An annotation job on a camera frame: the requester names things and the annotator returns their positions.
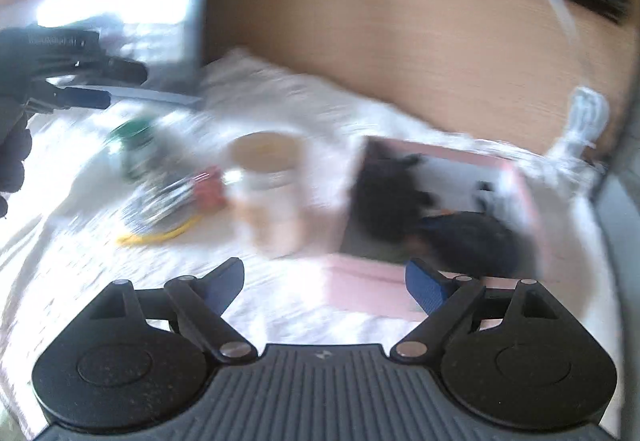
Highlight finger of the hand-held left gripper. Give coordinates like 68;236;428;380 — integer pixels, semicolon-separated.
75;54;149;85
22;84;112;112

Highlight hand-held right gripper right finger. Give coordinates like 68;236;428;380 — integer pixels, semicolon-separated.
391;258;559;365

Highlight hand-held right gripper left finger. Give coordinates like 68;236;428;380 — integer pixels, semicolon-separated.
90;257;254;363

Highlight pink cardboard box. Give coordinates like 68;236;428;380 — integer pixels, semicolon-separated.
324;135;547;323

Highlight black plush toy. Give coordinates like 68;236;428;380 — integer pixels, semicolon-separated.
349;141;437;242

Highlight person's left hand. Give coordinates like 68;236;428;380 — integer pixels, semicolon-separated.
0;114;32;218

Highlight dark flat monitor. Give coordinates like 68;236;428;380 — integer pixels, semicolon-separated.
37;0;210;108

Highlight green lidded glass jar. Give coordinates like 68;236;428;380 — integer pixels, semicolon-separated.
109;120;157;179

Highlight clear plastic powder jar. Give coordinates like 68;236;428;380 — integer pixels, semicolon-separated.
227;131;307;258

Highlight white textured blanket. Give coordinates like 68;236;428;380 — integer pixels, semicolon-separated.
0;48;616;422

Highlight white charging cable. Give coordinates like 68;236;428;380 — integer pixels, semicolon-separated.
520;0;612;174

